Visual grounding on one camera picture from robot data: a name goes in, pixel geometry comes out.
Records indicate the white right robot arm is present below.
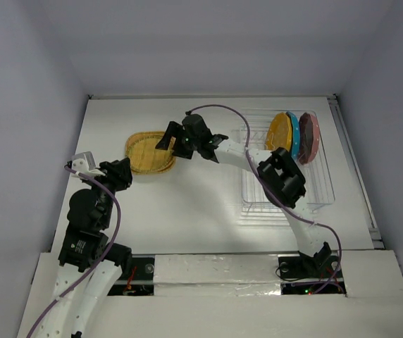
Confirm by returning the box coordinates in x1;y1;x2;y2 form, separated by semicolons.
155;114;337;280

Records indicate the blue polka dot plate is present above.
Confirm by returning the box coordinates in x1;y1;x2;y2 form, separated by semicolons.
286;111;301;161

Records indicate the yellow polka dot plate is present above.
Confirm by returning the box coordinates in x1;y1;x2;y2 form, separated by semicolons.
264;113;292;151

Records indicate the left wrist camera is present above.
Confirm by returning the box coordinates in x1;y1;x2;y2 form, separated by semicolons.
68;151;104;177

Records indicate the white wire dish rack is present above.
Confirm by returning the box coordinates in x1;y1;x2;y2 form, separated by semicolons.
239;108;335;213

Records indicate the pink polka dot plate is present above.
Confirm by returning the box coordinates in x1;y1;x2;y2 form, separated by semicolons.
297;113;321;165

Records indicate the square woven bamboo tray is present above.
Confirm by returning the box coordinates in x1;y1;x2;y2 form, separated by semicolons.
125;130;177;175

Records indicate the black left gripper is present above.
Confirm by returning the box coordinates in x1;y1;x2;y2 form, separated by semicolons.
84;156;132;227

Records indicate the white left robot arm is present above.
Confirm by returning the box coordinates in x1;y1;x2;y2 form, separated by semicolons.
27;151;132;337

